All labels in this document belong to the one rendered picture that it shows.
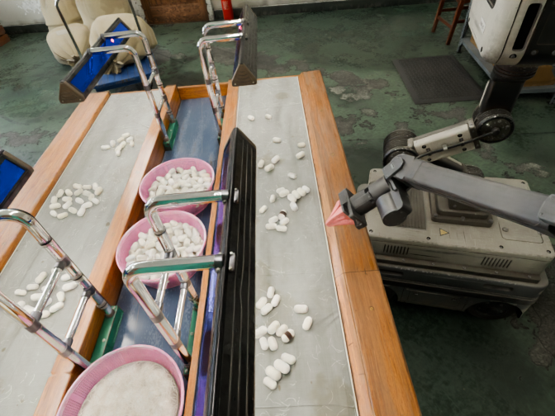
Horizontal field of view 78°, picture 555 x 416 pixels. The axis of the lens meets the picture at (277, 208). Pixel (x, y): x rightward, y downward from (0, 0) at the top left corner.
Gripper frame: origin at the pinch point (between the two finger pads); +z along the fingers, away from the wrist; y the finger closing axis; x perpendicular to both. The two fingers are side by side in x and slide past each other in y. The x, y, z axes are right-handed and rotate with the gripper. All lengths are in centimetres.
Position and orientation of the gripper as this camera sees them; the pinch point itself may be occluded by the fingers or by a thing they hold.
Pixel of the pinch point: (329, 224)
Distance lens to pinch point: 95.9
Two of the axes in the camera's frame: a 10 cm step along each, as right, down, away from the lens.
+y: 0.4, 7.0, -7.1
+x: 7.0, 4.9, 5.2
